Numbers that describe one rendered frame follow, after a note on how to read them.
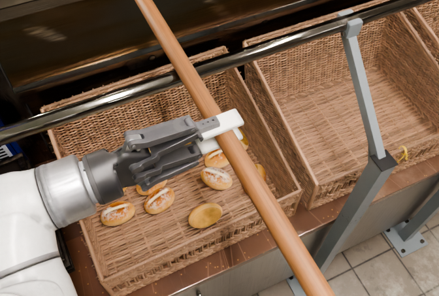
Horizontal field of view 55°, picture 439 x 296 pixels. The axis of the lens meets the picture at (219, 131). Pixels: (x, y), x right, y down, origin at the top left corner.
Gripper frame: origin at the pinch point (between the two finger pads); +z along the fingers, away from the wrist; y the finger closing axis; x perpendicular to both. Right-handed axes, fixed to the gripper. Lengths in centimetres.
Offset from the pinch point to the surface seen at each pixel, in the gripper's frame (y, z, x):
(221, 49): 35, 24, -49
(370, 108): 16.4, 36.3, -2.3
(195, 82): -1.5, 0.2, -9.6
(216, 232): 46.6, 0.6, -2.5
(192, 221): 56, -2, -12
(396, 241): 119, 80, 8
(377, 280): 119, 63, 17
